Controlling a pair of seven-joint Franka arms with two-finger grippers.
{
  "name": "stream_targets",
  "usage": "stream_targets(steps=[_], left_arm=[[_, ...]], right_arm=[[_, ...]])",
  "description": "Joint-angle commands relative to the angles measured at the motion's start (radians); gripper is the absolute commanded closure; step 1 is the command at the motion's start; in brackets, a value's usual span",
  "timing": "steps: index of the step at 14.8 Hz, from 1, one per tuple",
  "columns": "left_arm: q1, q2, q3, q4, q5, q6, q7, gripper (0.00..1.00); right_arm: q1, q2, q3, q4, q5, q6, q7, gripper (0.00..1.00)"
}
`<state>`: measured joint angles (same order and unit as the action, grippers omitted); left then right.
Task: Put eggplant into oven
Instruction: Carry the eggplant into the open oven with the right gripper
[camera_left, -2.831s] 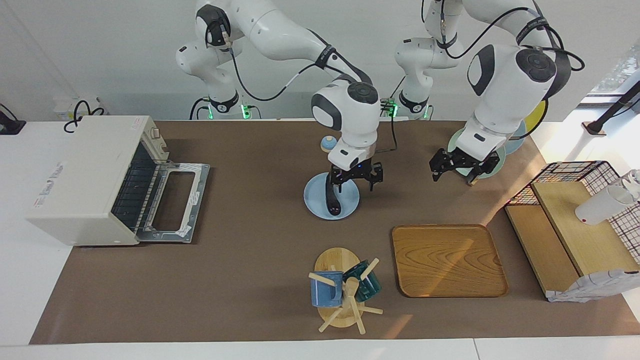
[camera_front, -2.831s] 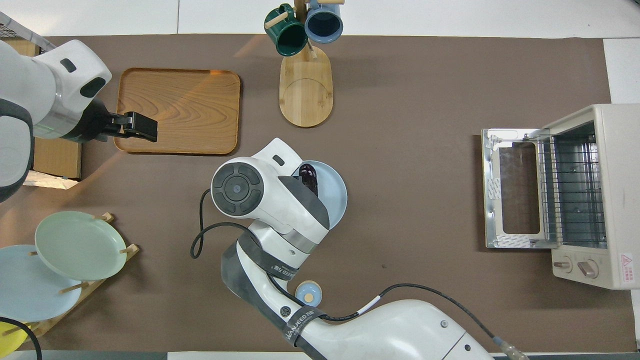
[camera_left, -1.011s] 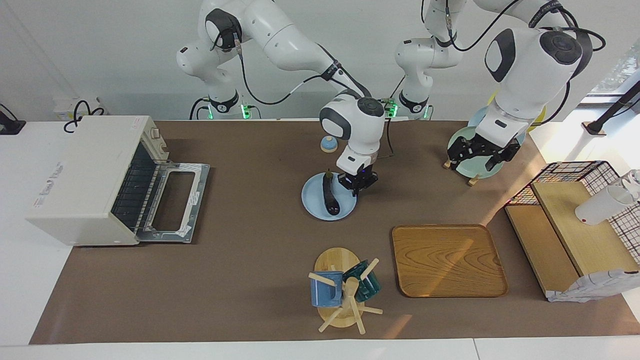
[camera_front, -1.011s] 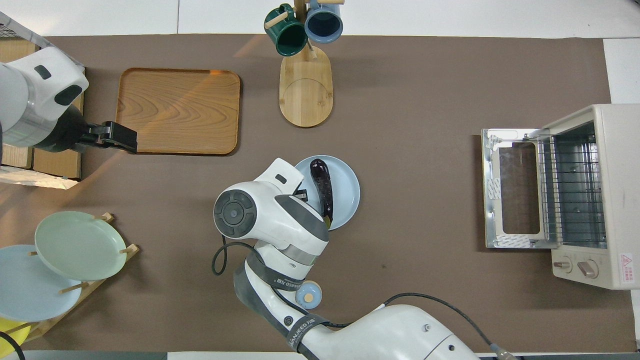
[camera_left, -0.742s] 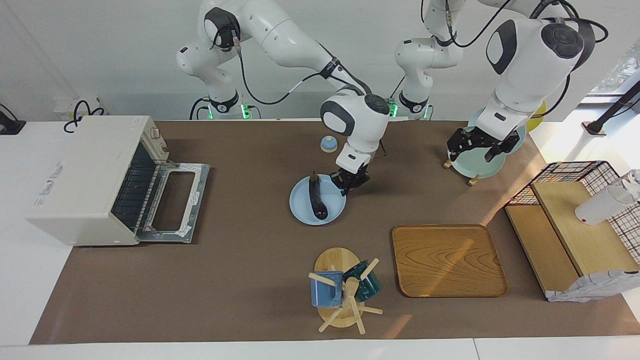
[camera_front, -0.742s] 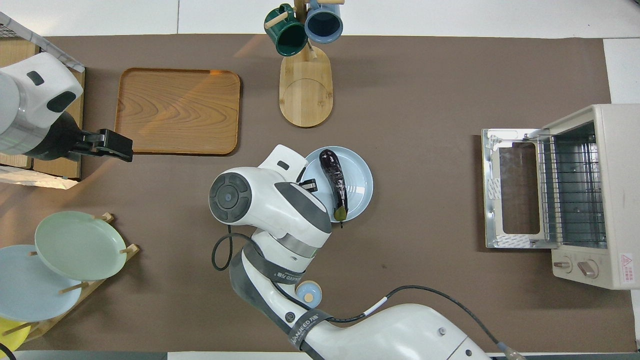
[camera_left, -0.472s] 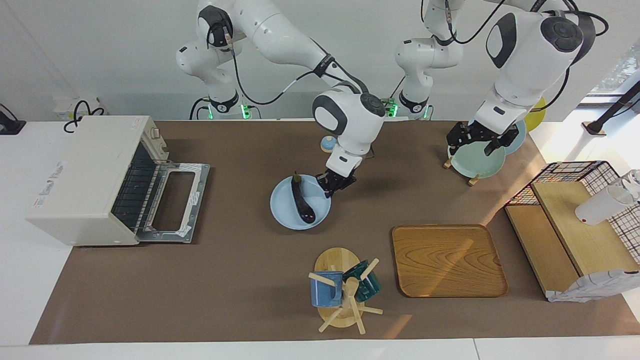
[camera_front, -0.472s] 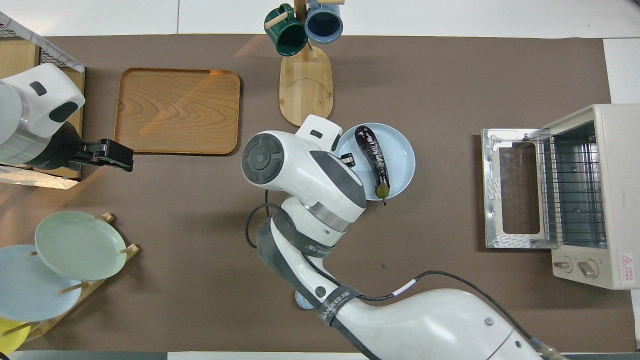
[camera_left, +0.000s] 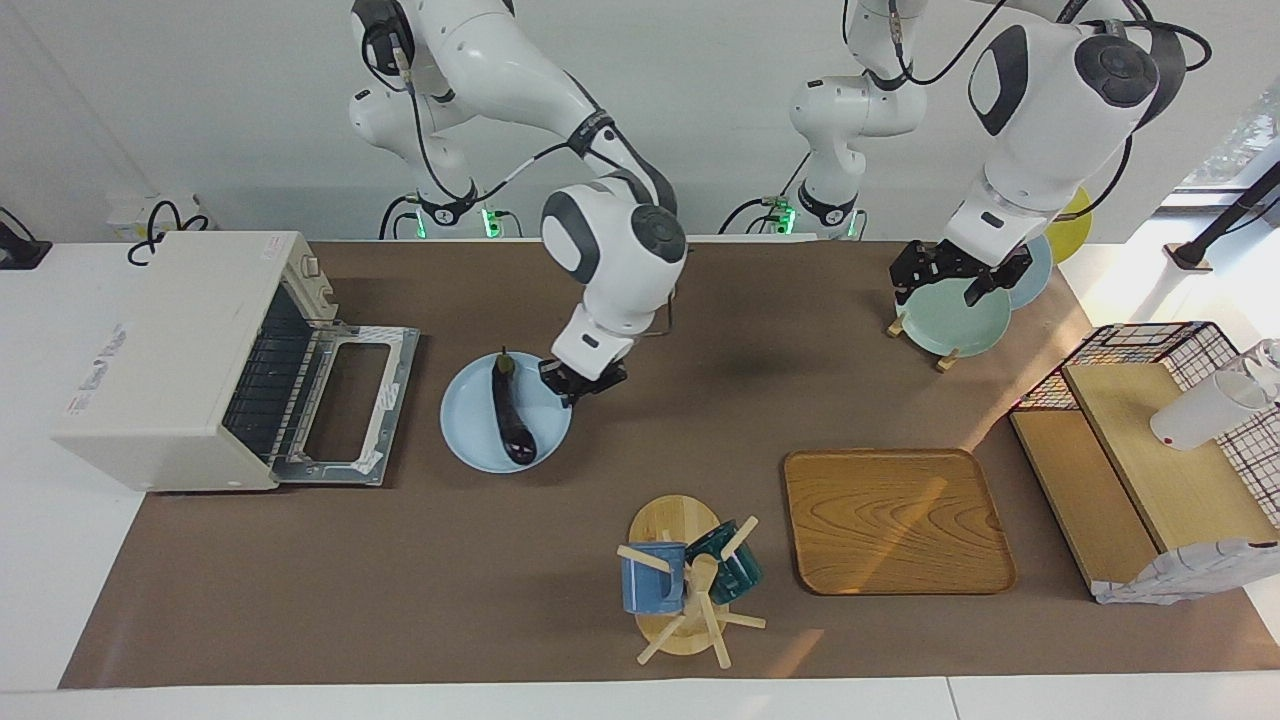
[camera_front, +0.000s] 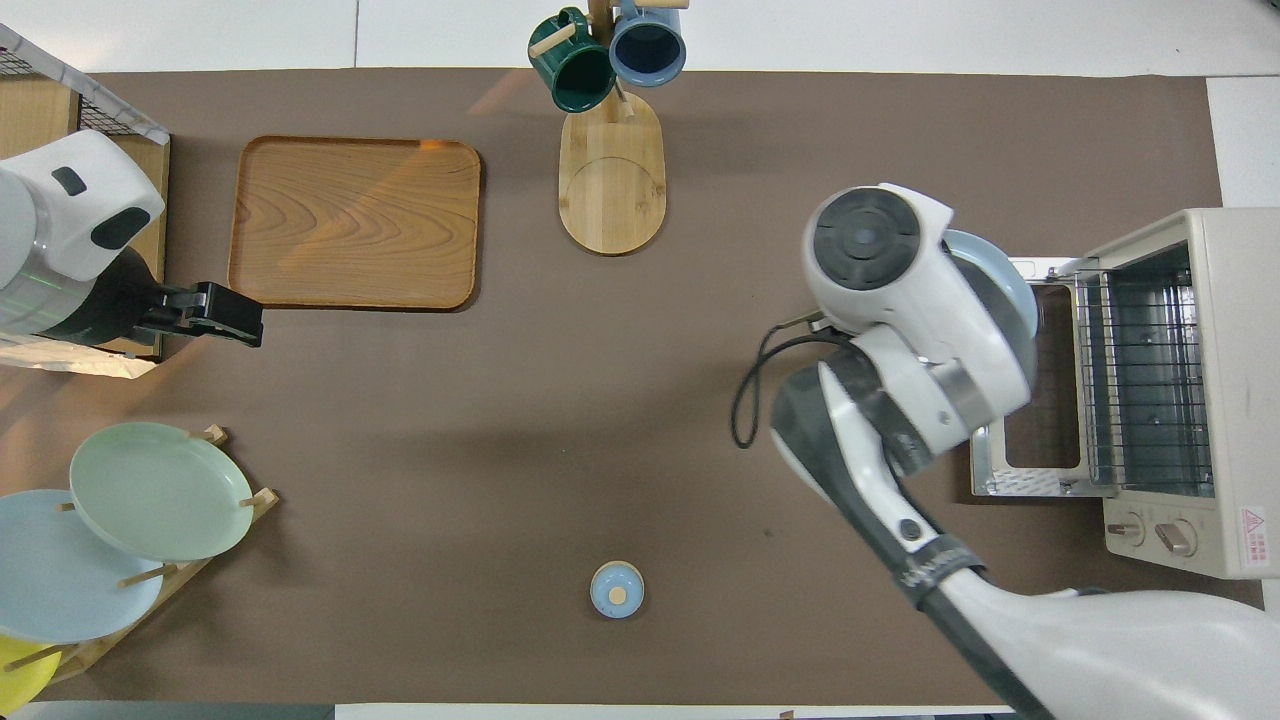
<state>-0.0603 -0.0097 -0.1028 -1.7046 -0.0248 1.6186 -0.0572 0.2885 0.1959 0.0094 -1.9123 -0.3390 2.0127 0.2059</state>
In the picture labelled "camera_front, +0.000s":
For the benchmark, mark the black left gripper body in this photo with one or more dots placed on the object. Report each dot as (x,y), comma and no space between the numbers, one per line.
(120,300)

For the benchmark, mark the cream toaster oven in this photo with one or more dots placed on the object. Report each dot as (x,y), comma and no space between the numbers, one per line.
(1230,350)

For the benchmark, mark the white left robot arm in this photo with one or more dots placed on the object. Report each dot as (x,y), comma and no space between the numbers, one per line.
(70,200)

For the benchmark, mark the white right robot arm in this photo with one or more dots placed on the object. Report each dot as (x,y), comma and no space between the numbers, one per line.
(900,270)

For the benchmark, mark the square wooden tray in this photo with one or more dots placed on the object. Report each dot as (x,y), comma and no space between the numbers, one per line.
(350,220)

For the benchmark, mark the wooden plate rack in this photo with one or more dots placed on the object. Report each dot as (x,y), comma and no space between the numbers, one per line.
(262,500)

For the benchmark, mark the pale green racked plate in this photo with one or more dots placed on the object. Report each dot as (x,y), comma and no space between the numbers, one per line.
(160,490)

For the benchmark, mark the brown table mat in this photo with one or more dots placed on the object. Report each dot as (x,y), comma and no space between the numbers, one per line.
(500,400)

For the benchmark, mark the light blue racked plate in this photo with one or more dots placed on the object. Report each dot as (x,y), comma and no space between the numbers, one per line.
(50,590)

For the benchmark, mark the wooden mug tree stand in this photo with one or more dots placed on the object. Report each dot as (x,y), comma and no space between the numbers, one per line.
(610,190)

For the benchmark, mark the yellow racked plate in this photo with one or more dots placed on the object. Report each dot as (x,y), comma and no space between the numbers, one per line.
(20,690)

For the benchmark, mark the dark green ceramic mug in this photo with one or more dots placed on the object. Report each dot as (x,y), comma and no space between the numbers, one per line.
(580,85)

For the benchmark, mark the small blue lid wooden knob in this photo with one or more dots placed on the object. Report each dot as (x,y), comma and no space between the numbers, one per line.
(617,590)

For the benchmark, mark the blue ceramic mug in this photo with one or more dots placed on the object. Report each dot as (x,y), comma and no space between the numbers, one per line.
(648,50)

